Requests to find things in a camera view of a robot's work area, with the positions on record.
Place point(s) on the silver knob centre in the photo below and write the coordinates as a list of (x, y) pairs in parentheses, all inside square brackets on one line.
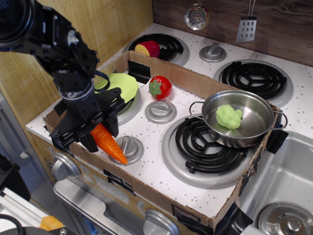
[(160, 112)]

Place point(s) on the left silver oven dial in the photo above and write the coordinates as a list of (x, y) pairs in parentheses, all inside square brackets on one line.
[(64, 167)]

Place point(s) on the silver knob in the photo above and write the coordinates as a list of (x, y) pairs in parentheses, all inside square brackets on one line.
[(213, 53), (132, 148), (160, 112)]

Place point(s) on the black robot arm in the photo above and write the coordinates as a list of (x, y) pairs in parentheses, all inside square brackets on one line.
[(28, 27)]

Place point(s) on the silver knob front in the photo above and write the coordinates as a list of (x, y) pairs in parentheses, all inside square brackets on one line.
[(132, 148)]

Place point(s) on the orange toy carrot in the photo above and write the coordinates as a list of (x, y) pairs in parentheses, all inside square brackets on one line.
[(107, 143)]

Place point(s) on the orange sponge piece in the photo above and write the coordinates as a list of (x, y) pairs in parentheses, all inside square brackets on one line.
[(49, 223)]

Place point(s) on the hanging silver slotted spatula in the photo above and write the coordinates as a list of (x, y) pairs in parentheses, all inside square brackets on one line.
[(247, 25)]

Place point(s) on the steel pan with handles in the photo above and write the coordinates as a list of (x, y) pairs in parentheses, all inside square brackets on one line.
[(258, 118)]

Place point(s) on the front left black burner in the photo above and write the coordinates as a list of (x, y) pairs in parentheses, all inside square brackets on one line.
[(127, 106)]

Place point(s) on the silver knob back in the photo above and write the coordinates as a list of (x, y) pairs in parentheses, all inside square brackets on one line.
[(213, 53)]

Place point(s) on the silver oven dial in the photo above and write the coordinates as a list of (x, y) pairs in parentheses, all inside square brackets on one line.
[(158, 224), (64, 167)]

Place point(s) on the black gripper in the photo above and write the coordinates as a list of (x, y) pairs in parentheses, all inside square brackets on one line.
[(84, 113)]

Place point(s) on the yellow-green plate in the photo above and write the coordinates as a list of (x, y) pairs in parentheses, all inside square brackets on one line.
[(126, 83)]

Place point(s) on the black burner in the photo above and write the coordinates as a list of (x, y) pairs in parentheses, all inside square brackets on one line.
[(261, 79), (170, 47), (127, 106), (202, 154)]

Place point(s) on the silver sink basin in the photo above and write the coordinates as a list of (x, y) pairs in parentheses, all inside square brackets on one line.
[(286, 176)]

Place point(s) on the red yellow toy apple half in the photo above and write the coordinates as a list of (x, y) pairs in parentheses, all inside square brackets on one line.
[(149, 48)]

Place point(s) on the back left black burner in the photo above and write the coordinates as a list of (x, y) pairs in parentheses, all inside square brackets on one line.
[(170, 47)]

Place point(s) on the front right black burner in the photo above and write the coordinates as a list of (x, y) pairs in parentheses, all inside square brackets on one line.
[(202, 154)]

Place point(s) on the cardboard fence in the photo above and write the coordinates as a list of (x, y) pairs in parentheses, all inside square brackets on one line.
[(149, 179)]

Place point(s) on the back right black burner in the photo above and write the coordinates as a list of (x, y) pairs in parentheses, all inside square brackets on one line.
[(261, 79)]

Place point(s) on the silver oven door handle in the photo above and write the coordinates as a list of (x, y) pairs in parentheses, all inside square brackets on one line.
[(93, 211)]

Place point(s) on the right silver oven dial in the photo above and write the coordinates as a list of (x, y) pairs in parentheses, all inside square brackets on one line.
[(158, 224)]

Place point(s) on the green toy lettuce piece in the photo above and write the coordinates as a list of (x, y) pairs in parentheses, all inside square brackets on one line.
[(228, 117)]

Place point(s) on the silver sink drain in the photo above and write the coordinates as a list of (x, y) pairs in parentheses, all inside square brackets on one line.
[(284, 218)]

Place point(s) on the red toy strawberry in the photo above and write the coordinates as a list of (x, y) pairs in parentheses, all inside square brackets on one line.
[(160, 87)]

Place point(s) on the hanging silver strainer ladle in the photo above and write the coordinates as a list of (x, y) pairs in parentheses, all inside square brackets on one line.
[(196, 16)]

